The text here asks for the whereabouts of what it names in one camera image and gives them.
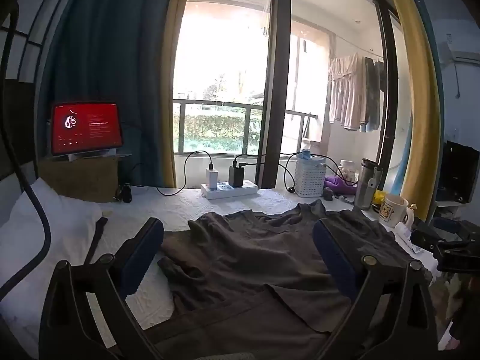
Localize wide yellow curtain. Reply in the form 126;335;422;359
377;0;445;222

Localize dark grey t-shirt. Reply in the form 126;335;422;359
157;199;434;360

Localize steel tumbler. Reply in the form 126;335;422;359
354;158;384;211

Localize purple cloth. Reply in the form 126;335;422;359
324;175;357;196

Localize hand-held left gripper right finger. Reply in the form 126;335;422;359
312;217;439;360

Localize hanging light shirt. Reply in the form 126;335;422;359
328;53;366;131

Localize white power strip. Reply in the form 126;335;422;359
200;181;259;200

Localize white plastic basket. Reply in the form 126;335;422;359
294;157;326;198

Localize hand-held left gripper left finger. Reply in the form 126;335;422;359
38;217;166;360

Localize black strap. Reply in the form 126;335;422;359
84;217;108;265

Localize brown cardboard box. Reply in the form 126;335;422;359
37;156;121;203

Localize plain white mug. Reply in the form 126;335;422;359
339;160;357;182

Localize cream mug with cartoon print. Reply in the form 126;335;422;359
378;194;418;229

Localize hanging dark garment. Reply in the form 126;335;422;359
360;56;387;133

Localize black cable of white charger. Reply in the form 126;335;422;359
155;151;214;197

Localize narrow yellow curtain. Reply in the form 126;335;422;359
160;0;196;190

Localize tablet with red screen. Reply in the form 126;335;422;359
50;101;124;156

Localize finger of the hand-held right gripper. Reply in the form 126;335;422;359
410;229;443;255

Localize white air conditioner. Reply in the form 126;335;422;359
446;34;480;62

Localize blue curtain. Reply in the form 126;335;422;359
35;0;179;188

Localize black monitor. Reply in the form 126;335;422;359
437;140;480;203

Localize dark window pillar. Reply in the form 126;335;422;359
255;0;293;190

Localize balcony railing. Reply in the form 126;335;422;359
172;99;319;154

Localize thick black cable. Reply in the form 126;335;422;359
0;4;51;301

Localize white pillow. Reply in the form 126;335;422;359
0;178;104;357

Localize black charger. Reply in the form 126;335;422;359
229;166;245;188

